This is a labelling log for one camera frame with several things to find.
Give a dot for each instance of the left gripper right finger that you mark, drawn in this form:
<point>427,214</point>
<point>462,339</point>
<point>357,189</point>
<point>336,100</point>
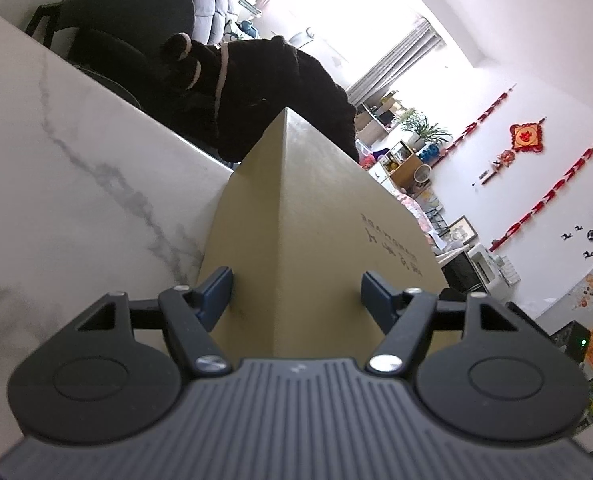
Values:
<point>405,318</point>

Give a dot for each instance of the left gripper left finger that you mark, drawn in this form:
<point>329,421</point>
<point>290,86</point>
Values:
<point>189,316</point>

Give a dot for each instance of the gold cardboard box lid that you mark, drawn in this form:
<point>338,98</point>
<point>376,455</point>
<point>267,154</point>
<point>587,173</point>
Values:
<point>299,223</point>

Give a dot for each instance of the white printer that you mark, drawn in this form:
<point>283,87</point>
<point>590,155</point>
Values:
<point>497,273</point>

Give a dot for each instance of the potted green plant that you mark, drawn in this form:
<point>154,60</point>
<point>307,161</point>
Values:
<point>421,131</point>

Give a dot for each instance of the red chinese knot ornament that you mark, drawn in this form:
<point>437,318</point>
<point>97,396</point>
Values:
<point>524,138</point>

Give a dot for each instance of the grey right curtain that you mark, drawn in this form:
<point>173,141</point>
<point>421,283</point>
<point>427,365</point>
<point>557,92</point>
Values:
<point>376,82</point>

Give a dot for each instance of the black dining chair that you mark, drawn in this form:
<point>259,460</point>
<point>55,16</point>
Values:
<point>119,40</point>

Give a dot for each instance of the grey sofa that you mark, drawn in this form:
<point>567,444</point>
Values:
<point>209,21</point>

